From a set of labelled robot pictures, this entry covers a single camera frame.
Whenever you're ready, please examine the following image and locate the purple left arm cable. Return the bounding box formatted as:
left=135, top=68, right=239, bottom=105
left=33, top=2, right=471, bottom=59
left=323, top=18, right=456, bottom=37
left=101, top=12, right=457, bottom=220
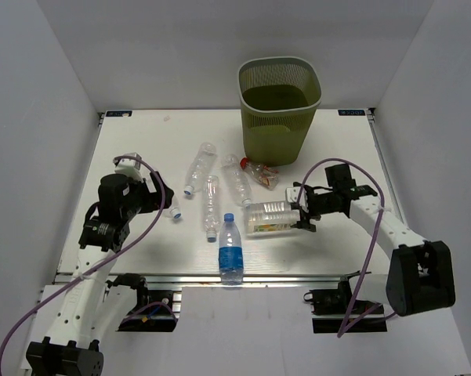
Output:
left=0, top=155, right=168, bottom=375

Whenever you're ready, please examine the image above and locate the green mesh waste bin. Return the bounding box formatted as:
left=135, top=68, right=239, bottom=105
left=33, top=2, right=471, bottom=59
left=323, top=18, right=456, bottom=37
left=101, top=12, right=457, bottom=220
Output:
left=237, top=56, right=322, bottom=166

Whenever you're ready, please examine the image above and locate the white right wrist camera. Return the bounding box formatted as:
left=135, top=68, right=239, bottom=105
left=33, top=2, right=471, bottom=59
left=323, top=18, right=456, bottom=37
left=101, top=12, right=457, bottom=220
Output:
left=285, top=186, right=306, bottom=205

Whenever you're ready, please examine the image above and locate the clear slim bottle white cap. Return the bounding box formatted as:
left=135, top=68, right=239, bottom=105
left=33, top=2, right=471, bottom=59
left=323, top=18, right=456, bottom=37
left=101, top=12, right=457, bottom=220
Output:
left=202, top=175, right=221, bottom=243

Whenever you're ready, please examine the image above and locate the crushed bottle red label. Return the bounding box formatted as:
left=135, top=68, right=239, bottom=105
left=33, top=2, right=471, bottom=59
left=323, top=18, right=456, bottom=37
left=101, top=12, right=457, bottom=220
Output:
left=240, top=157, right=279, bottom=190

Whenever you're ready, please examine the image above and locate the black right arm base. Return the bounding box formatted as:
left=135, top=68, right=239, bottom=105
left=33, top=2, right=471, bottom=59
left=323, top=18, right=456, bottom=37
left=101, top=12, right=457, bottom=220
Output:
left=303, top=280, right=387, bottom=334

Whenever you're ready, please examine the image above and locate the clear bottle far left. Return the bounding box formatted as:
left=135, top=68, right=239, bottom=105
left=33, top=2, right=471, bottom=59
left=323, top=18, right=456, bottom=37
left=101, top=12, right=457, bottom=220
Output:
left=183, top=143, right=217, bottom=196

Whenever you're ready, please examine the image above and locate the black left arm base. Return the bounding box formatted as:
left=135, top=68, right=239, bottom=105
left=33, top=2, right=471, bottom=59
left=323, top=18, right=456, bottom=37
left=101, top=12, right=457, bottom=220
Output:
left=106, top=273, right=177, bottom=333

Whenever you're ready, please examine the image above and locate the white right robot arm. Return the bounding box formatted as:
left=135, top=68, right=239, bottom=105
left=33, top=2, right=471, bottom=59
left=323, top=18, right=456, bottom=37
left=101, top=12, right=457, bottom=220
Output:
left=285, top=164, right=456, bottom=316

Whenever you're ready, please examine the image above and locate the clear ribbed bottle blue cap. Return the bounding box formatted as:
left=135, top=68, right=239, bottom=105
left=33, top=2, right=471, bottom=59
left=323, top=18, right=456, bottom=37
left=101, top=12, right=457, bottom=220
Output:
left=222, top=154, right=252, bottom=208

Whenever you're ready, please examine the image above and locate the clear square bottle yellow label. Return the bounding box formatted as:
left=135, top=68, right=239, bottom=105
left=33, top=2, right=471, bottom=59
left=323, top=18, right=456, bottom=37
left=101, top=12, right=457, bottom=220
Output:
left=245, top=201, right=300, bottom=235

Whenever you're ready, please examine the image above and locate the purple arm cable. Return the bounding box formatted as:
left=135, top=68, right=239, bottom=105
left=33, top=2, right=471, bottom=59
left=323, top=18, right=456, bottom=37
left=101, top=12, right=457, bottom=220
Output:
left=0, top=155, right=168, bottom=375
left=300, top=157, right=399, bottom=338

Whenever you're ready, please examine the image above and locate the aluminium table edge rail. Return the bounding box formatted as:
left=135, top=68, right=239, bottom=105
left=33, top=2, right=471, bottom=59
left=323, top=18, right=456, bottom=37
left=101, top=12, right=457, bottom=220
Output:
left=53, top=273, right=381, bottom=287

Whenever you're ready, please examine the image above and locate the blue sticker right corner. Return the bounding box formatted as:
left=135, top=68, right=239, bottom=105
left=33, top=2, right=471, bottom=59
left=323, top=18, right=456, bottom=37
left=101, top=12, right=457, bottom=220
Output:
left=338, top=109, right=366, bottom=117

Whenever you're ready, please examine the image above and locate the clear bottle under left gripper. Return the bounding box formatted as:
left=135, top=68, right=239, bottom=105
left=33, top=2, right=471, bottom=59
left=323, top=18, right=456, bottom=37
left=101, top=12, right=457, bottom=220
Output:
left=162, top=194, right=182, bottom=221

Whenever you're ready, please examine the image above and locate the blue sticker left corner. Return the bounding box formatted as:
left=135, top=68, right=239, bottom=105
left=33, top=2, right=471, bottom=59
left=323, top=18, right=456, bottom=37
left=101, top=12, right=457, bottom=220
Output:
left=105, top=110, right=132, bottom=118

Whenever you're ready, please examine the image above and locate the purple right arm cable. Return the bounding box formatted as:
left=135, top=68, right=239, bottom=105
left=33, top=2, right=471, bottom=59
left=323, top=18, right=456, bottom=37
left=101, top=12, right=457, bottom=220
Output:
left=300, top=157, right=399, bottom=338

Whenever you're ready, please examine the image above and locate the clear bottle blue label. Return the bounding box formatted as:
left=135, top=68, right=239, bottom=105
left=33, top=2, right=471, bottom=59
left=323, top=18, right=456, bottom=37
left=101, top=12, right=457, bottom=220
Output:
left=219, top=213, right=244, bottom=285

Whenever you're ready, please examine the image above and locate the blue sticker corner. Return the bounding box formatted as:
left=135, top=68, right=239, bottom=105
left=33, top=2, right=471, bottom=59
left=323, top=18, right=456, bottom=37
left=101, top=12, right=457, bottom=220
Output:
left=105, top=110, right=132, bottom=118
left=338, top=109, right=366, bottom=117

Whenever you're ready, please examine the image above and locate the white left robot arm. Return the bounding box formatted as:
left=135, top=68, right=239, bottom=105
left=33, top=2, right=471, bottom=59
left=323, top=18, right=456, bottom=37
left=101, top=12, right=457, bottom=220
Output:
left=26, top=172, right=177, bottom=375

